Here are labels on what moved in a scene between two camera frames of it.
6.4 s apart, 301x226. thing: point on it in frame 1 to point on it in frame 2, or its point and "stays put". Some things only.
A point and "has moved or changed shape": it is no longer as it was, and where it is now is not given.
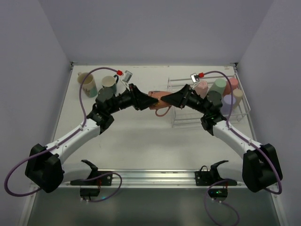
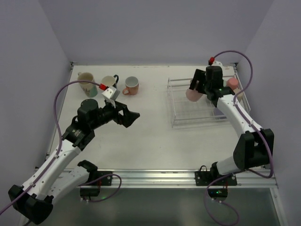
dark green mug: x=110 y=82 stays put
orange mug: x=160 y=104 has moved or changed shape
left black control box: x=89 y=192 stays put
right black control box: x=218 y=192 stays put
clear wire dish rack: x=187 y=115 stays put
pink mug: x=201 y=88 has moved or changed shape
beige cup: x=238 y=93 stays put
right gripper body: x=186 y=96 to x=198 y=78
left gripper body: x=134 y=97 to x=120 y=113
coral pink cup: x=234 y=82 stays put
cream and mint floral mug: x=89 y=84 stays put
